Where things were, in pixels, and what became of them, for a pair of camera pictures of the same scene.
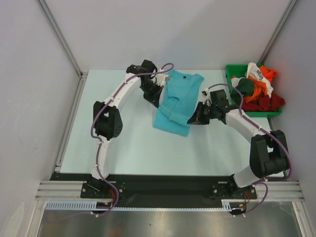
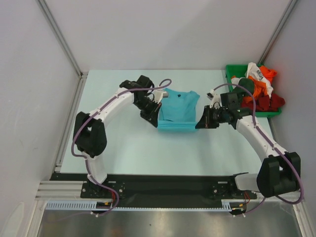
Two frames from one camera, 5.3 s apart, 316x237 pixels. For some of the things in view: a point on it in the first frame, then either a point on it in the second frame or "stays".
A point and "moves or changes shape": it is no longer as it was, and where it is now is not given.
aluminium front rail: x=72 y=190 stays
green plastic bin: x=233 y=71 stays
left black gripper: x=154 y=98 → x=152 y=115
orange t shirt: x=260 y=87 stays
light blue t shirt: x=180 y=93 moves or changes shape
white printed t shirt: x=254 y=71 stays
